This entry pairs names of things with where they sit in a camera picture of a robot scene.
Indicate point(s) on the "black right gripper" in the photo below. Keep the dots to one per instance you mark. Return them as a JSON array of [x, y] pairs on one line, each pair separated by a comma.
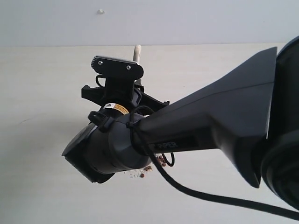
[[119, 96]]

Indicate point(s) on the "wooden paint brush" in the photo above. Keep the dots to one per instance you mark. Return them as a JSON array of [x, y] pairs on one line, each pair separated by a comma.
[[136, 58]]

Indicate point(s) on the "pile of brown pellets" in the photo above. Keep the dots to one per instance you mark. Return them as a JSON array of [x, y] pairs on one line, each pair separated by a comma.
[[142, 173]]

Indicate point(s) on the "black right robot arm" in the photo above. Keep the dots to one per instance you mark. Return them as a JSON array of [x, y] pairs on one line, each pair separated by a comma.
[[251, 115]]

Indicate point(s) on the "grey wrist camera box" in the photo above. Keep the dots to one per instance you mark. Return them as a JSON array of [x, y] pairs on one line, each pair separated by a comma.
[[111, 67]]

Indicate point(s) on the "small white wall hook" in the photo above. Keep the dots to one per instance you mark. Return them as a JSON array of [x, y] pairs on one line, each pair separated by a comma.
[[100, 11]]

